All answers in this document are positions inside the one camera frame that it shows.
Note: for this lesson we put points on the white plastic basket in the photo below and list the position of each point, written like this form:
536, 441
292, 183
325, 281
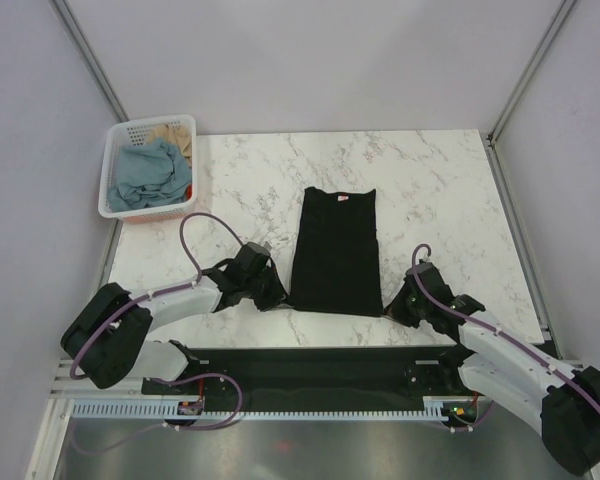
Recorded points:
135, 132

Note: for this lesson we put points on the white slotted cable duct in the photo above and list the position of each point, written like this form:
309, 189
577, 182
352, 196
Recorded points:
425, 409

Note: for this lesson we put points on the aluminium profile rail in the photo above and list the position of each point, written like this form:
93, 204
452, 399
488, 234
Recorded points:
65, 387

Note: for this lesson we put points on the black t shirt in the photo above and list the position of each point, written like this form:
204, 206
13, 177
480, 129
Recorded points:
335, 268

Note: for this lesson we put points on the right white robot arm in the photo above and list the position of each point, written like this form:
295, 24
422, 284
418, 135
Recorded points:
557, 400

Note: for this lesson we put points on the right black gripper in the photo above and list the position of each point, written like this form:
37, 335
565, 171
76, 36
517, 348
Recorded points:
395, 308

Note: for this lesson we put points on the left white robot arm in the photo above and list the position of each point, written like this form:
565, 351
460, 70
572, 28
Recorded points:
108, 337

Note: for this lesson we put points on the orange cloth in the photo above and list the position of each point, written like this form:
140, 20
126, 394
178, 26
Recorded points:
189, 192

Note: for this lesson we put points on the right aluminium frame post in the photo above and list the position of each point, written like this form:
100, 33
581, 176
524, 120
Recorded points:
541, 51

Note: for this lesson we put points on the aluminium frame post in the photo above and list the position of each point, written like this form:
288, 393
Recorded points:
75, 32
541, 51

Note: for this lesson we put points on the beige t shirt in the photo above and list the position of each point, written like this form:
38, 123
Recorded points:
178, 135

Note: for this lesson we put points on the left aluminium frame post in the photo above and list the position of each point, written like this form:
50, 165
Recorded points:
75, 32

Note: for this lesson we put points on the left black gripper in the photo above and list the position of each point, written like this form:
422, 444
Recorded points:
277, 293

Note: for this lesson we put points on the blue t shirt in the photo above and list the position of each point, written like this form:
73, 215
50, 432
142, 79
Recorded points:
148, 176

